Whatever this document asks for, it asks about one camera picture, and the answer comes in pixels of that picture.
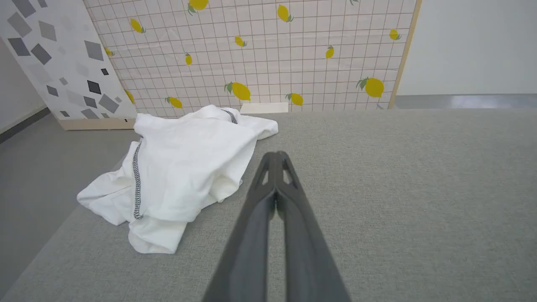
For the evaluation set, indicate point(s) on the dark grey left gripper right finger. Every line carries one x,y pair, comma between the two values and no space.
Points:
306,251

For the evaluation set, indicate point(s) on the grey fabric sofa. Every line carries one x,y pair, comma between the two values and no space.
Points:
398,209

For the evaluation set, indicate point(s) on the terrazzo pattern panel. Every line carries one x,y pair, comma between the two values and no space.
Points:
63,63

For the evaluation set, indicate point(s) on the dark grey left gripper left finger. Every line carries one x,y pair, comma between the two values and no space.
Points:
243,251

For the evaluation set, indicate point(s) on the white garment with grey stitching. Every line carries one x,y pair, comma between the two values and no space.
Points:
188,167

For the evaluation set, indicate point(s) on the lemon print panel wooden frame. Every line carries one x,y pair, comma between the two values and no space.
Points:
272,63

